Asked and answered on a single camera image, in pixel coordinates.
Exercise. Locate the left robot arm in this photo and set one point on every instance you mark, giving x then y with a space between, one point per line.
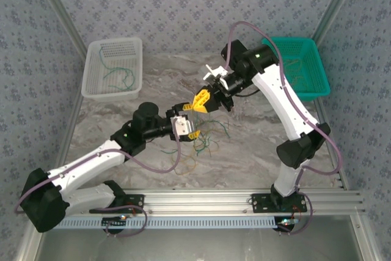
91 160

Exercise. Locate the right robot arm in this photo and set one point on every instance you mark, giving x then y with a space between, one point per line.
284 105

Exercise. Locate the teal plastic basket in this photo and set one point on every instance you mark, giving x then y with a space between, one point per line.
314 59

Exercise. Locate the white plastic basket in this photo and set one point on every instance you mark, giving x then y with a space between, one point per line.
91 68

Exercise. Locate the small black circuit board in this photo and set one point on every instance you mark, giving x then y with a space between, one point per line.
285 222
114 222

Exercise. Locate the grey metal panel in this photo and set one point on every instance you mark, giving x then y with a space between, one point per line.
195 245

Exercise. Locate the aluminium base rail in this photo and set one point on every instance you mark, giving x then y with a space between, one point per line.
195 200

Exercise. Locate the aluminium frame post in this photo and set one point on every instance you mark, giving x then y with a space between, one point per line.
61 7
336 1

